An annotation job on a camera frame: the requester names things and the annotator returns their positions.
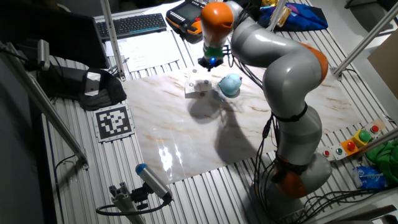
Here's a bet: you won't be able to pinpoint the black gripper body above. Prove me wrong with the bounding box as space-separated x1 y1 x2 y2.
197 55 224 70

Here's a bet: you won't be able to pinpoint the white folded coin holder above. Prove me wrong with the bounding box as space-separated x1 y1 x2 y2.
184 77 213 100

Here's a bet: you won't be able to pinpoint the light blue plush toy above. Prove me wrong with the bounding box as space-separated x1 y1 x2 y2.
217 73 243 97

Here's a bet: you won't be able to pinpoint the black orange teach pendant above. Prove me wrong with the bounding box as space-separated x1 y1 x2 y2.
165 0 208 45

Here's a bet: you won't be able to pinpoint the large printed paper sheet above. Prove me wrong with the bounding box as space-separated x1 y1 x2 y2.
104 30 182 73

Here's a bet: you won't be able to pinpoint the black computer keyboard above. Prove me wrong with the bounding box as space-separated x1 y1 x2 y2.
95 12 168 42

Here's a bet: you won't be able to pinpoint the blue fabric bag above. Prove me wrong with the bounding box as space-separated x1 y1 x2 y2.
257 1 329 32

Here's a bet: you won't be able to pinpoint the black white fiducial marker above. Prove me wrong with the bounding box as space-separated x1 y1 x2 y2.
92 103 136 144

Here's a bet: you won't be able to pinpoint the black bag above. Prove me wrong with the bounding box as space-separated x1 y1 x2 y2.
36 64 128 112

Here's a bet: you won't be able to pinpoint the grey box small red button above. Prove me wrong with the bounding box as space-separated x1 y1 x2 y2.
319 146 335 162

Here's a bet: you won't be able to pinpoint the grey box small green button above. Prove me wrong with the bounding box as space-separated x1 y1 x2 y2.
330 143 346 160

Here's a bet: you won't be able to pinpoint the black monitor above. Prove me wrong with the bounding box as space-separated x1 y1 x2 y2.
0 3 110 70

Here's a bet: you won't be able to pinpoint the orange box red button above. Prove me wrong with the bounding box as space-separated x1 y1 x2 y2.
340 138 360 157

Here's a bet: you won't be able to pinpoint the yellow box green button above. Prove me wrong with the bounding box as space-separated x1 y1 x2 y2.
352 128 373 148

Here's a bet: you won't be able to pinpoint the brown cardboard box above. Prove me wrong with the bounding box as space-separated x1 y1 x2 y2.
367 36 398 101

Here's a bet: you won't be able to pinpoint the beige box red button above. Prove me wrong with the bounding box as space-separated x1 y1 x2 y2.
364 118 387 138

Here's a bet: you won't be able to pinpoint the blue plastic bag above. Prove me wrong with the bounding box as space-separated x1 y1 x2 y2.
352 164 388 190

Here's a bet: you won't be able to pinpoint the green cloth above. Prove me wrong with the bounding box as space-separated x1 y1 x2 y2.
364 139 398 188

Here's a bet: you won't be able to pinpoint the black wrist cables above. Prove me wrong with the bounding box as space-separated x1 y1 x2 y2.
222 43 265 91

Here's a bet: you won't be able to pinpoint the aluminium frame pole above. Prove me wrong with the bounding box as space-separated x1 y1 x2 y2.
330 2 398 81
266 0 289 32
99 0 127 82
0 42 90 170
356 127 398 157

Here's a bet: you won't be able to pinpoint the gold metal bracket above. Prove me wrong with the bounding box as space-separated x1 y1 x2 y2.
272 5 292 28

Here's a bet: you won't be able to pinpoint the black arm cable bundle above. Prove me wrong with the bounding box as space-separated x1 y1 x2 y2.
252 111 282 219

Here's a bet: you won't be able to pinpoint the silver camera with blue cap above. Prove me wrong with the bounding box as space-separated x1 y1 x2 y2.
134 162 174 203

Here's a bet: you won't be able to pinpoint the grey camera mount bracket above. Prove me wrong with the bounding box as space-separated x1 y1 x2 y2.
108 181 149 224

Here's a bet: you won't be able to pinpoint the black camera cable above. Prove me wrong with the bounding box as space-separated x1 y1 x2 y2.
95 198 170 217

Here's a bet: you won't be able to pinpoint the plain silver camera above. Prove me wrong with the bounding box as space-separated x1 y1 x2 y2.
37 39 51 72

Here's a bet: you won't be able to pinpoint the black floor cables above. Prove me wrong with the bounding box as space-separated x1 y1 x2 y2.
295 185 392 222

